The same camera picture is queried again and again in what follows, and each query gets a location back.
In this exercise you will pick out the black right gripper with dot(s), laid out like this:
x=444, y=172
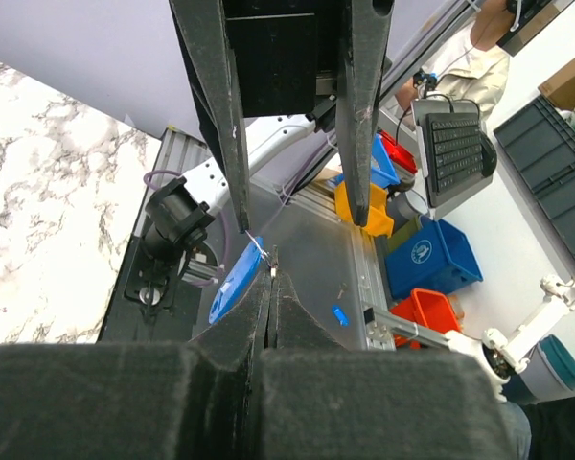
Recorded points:
x=286, y=54

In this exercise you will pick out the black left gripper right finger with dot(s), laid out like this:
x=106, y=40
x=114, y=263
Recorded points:
x=318, y=400

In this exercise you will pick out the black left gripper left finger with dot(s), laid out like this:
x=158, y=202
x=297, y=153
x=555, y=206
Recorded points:
x=159, y=400

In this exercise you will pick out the blue key tag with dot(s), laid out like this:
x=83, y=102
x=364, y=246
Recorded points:
x=235, y=282

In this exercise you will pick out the silver keyring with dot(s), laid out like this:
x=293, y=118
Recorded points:
x=260, y=247

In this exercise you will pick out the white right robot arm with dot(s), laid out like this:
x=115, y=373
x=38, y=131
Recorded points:
x=180, y=211

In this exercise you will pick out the orange plastic bin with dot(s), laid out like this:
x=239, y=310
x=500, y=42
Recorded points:
x=430, y=309

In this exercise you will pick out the blue plastic bin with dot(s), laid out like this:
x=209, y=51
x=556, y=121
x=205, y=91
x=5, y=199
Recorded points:
x=383, y=173

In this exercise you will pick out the red plastic bin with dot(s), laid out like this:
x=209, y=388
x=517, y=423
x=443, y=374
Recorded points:
x=397, y=153

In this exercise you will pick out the person in beige shirt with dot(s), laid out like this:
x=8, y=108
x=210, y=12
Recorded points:
x=470, y=65

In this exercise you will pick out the blue storage crate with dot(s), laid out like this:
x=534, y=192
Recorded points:
x=438, y=257

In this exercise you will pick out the grey keyboard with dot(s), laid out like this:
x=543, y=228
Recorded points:
x=457, y=156

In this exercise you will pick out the dark grey tray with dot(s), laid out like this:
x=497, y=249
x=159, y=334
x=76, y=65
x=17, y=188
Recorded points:
x=540, y=145

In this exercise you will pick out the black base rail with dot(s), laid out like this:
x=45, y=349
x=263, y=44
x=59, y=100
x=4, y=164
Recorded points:
x=154, y=302

